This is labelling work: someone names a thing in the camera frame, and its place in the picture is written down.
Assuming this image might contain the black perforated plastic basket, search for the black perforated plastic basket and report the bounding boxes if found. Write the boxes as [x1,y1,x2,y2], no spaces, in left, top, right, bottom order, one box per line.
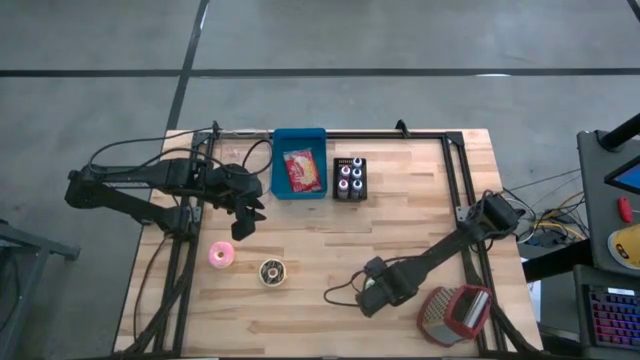
[332,157,369,202]

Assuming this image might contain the blue plastic bin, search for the blue plastic bin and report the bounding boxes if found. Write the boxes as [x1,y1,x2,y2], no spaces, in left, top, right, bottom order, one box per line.
[271,127,329,201]

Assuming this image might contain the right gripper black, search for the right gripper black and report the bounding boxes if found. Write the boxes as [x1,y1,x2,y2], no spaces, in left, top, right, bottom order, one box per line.
[354,263,423,320]

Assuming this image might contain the clear plastic bin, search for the clear plastic bin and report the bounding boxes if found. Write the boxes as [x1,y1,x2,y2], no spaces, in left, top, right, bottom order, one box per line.
[217,129,275,199]

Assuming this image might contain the grey metal stand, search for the grey metal stand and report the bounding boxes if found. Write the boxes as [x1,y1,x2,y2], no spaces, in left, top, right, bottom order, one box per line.
[0,219,81,360]

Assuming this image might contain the red metal box grater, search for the red metal box grater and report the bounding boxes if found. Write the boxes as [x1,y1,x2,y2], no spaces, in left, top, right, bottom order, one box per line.
[416,283,494,348]

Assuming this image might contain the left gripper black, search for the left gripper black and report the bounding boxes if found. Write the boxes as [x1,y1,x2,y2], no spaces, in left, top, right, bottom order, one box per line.
[203,162,268,242]

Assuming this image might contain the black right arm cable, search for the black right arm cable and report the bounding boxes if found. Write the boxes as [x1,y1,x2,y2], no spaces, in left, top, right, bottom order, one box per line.
[322,269,374,307]

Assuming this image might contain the grey equipment cart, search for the grey equipment cart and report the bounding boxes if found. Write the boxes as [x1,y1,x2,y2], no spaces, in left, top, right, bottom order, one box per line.
[572,127,640,360]

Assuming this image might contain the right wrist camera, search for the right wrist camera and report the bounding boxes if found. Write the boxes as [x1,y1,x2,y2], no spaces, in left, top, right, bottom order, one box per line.
[363,255,389,281]

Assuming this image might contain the red butter popcorn bag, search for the red butter popcorn bag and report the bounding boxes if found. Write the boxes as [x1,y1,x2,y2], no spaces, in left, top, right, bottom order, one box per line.
[282,147,324,194]

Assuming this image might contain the black aluminium rig frame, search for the black aluminium rig frame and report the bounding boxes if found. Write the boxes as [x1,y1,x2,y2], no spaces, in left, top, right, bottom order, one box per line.
[117,127,546,360]

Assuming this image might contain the black post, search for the black post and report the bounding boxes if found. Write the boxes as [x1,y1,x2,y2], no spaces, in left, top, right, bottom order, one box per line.
[597,112,640,151]

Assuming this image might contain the chocolate frosted donut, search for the chocolate frosted donut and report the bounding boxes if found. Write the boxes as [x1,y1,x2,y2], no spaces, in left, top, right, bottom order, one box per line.
[257,257,288,288]

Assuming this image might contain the backlit rainbow keyboard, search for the backlit rainbow keyboard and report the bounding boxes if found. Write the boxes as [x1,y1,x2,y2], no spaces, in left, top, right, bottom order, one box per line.
[587,285,640,351]

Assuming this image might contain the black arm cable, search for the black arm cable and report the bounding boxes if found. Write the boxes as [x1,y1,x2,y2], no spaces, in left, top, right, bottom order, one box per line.
[87,127,274,176]
[322,269,374,307]

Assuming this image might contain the yellow round object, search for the yellow round object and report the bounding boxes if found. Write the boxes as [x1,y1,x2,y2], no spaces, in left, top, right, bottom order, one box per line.
[607,223,640,273]

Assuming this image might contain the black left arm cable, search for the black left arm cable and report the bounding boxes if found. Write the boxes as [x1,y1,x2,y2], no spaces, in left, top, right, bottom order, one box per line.
[87,127,274,176]

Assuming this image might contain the tablet with blue screen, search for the tablet with blue screen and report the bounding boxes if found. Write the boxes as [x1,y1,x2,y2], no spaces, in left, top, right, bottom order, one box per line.
[603,154,640,196]

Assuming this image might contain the pink frosted donut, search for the pink frosted donut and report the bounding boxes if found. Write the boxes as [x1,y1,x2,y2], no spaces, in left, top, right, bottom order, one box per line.
[207,240,236,270]

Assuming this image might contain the yellow floor cable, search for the yellow floor cable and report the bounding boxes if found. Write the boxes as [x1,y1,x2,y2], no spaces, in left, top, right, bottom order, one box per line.
[529,192,589,241]

